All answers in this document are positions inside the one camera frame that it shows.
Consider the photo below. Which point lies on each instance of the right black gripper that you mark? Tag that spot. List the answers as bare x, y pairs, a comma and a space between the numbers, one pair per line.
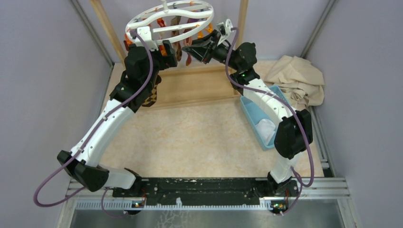
206, 52

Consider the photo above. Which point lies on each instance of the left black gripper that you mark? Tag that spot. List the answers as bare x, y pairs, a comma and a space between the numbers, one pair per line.
167, 60

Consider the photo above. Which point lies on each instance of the white round clip hanger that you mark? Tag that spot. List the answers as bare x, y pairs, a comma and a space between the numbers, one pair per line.
175, 15

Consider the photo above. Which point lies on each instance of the brown yellow argyle sock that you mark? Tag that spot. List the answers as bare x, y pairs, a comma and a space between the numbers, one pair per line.
151, 100

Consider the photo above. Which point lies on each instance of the wooden hanger stand frame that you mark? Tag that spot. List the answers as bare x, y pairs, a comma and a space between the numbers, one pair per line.
181, 87

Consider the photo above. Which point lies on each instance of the light blue plastic basket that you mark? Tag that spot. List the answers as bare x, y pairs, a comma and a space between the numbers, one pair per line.
254, 115

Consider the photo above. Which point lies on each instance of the white sock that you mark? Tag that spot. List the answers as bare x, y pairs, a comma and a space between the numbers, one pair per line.
266, 130

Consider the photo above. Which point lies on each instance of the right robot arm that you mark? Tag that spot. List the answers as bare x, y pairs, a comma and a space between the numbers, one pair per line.
294, 128

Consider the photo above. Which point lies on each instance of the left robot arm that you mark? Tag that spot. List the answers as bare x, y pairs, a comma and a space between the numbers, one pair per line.
137, 88

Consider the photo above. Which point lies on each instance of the purple pink striped sock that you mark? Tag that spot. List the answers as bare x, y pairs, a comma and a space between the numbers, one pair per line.
188, 41

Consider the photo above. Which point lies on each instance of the red santa sock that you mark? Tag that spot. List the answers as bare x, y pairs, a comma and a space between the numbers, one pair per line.
161, 23

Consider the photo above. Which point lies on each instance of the beige crumpled cloth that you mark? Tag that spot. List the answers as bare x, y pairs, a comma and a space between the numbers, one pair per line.
300, 82

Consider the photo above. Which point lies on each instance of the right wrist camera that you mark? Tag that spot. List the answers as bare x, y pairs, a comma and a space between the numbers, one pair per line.
224, 28

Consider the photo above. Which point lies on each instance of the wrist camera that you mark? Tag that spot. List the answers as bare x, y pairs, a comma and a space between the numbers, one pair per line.
224, 28
143, 37

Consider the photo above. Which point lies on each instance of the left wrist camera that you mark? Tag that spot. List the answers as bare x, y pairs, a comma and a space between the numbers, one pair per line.
143, 37

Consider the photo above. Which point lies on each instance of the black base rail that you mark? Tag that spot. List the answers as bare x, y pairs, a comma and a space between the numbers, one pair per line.
206, 191

